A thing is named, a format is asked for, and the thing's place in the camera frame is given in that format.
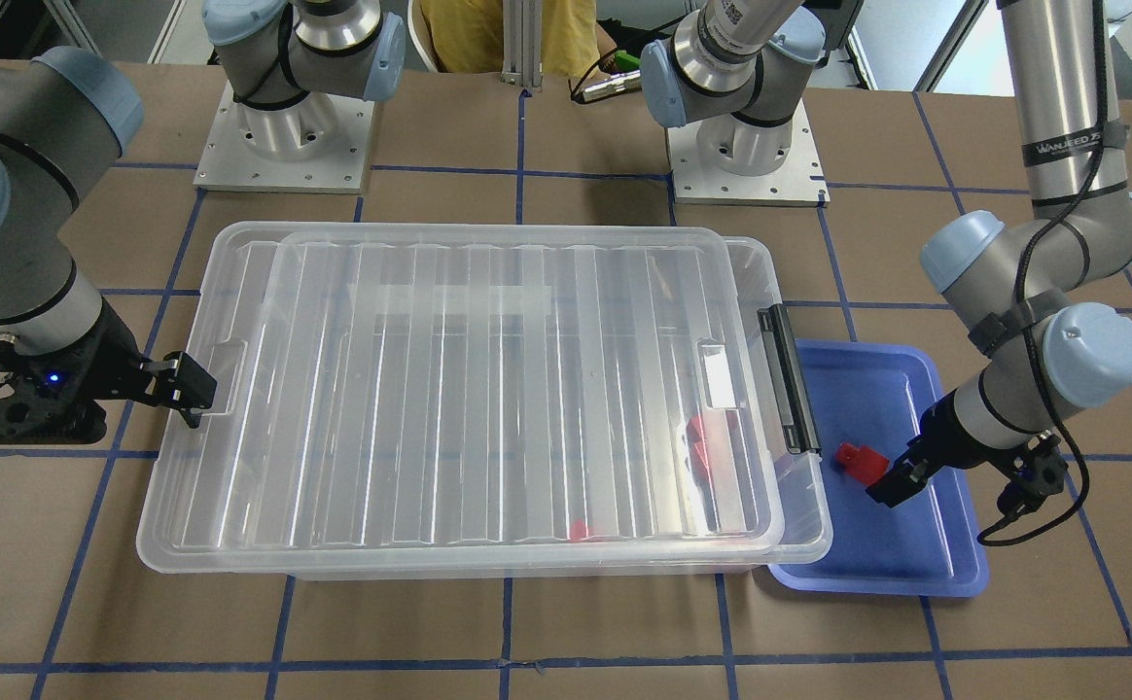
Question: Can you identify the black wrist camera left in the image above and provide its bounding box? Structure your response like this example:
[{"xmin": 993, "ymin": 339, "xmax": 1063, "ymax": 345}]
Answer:
[{"xmin": 994, "ymin": 433, "xmax": 1067, "ymax": 522}]

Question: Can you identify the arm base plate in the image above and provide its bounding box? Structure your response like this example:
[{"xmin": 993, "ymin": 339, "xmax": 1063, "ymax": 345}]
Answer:
[
  {"xmin": 194, "ymin": 86, "xmax": 379, "ymax": 195},
  {"xmin": 664, "ymin": 103, "xmax": 831, "ymax": 207}
]

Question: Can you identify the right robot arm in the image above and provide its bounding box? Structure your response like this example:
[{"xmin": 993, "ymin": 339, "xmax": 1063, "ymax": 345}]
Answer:
[{"xmin": 0, "ymin": 1, "xmax": 408, "ymax": 444}]

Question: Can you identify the aluminium frame post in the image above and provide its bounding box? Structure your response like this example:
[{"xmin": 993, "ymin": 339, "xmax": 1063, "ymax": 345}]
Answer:
[{"xmin": 501, "ymin": 0, "xmax": 544, "ymax": 92}]

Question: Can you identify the blue plastic tray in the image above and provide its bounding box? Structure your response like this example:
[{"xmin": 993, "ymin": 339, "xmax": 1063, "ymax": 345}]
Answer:
[{"xmin": 771, "ymin": 338, "xmax": 989, "ymax": 598}]

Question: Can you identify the black box latch handle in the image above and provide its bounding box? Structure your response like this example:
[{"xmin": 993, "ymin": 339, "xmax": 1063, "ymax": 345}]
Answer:
[{"xmin": 757, "ymin": 304, "xmax": 821, "ymax": 455}]

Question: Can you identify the clear plastic box lid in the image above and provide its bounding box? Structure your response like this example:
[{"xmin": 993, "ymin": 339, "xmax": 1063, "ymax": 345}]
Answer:
[{"xmin": 136, "ymin": 222, "xmax": 787, "ymax": 575}]

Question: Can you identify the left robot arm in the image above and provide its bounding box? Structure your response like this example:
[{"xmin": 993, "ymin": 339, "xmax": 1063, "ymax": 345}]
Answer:
[{"xmin": 640, "ymin": 1, "xmax": 1132, "ymax": 512}]

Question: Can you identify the red block carried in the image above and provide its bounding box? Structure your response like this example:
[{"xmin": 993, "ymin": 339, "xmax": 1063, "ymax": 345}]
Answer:
[{"xmin": 833, "ymin": 442, "xmax": 890, "ymax": 488}]

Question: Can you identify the clear plastic storage box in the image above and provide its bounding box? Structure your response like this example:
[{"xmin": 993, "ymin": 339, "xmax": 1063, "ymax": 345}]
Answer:
[{"xmin": 138, "ymin": 222, "xmax": 834, "ymax": 581}]

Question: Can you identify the person in yellow shirt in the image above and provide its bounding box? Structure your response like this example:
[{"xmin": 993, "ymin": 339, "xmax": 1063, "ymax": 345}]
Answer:
[{"xmin": 420, "ymin": 0, "xmax": 618, "ymax": 79}]

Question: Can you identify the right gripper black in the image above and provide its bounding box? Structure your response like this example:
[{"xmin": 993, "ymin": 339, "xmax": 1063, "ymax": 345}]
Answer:
[{"xmin": 0, "ymin": 302, "xmax": 218, "ymax": 444}]

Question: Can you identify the red block middle lower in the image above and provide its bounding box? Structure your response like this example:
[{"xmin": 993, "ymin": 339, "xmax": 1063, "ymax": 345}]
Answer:
[{"xmin": 686, "ymin": 409, "xmax": 738, "ymax": 484}]

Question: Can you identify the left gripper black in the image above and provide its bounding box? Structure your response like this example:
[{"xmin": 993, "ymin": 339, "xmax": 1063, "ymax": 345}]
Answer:
[{"xmin": 866, "ymin": 394, "xmax": 1003, "ymax": 507}]

